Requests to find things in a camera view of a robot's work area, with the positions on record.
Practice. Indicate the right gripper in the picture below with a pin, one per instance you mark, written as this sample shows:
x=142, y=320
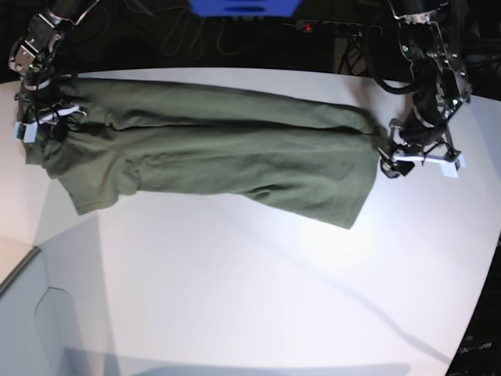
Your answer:
x=47, y=106

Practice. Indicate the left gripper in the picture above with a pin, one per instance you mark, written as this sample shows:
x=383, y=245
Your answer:
x=415, y=138

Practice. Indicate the green t-shirt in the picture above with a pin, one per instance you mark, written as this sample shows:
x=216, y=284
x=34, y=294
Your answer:
x=310, y=158

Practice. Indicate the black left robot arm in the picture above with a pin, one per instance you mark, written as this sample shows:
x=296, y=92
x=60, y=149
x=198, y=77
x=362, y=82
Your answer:
x=429, y=39

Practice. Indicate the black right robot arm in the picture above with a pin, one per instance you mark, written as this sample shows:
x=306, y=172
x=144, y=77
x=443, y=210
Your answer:
x=32, y=56

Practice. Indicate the white power strip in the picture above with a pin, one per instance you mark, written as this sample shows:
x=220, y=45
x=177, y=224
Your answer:
x=336, y=29

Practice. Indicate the blue plastic bin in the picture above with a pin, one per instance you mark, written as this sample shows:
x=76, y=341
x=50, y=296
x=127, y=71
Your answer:
x=227, y=8

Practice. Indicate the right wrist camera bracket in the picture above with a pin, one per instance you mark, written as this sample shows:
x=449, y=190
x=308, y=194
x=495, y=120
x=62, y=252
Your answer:
x=26, y=131

